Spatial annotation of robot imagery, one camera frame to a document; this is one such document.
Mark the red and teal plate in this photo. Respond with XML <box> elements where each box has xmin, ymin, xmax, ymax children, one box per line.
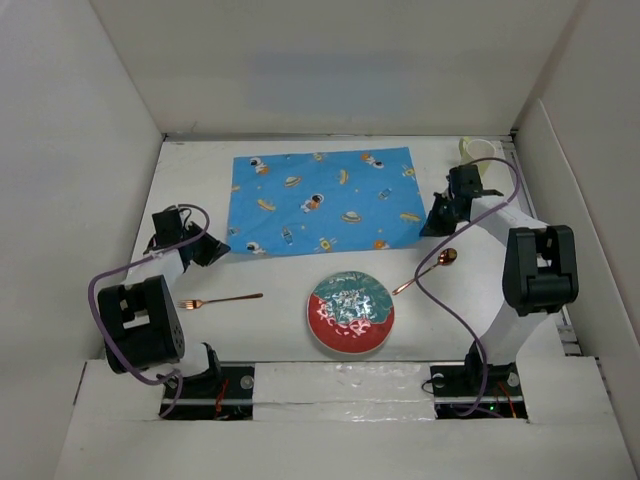
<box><xmin>307</xmin><ymin>271</ymin><xmax>395</xmax><ymax>355</ymax></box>

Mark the pale green mug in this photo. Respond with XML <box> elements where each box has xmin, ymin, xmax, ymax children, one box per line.
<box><xmin>458</xmin><ymin>137</ymin><xmax>498</xmax><ymax>180</ymax></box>

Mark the copper spoon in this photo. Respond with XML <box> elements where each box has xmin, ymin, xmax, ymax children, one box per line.
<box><xmin>391</xmin><ymin>248</ymin><xmax>458</xmax><ymax>296</ymax></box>

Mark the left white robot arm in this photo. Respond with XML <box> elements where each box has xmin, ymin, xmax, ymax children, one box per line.
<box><xmin>88</xmin><ymin>203</ymin><xmax>230</xmax><ymax>385</ymax></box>

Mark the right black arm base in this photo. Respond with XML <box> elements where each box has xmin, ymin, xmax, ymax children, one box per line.
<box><xmin>421</xmin><ymin>351</ymin><xmax>528</xmax><ymax>420</ymax></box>

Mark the copper fork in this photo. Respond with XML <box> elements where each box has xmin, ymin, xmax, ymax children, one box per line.
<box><xmin>176</xmin><ymin>293</ymin><xmax>264</xmax><ymax>310</ymax></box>

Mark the blue space-print placemat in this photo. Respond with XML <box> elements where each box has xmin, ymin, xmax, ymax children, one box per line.
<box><xmin>227</xmin><ymin>147</ymin><xmax>426</xmax><ymax>256</ymax></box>

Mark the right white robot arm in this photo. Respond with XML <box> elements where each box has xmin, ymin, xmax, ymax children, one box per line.
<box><xmin>420</xmin><ymin>164</ymin><xmax>579</xmax><ymax>394</ymax></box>

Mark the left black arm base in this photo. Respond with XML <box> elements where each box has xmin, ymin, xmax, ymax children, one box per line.
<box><xmin>159</xmin><ymin>364</ymin><xmax>255</xmax><ymax>421</ymax></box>

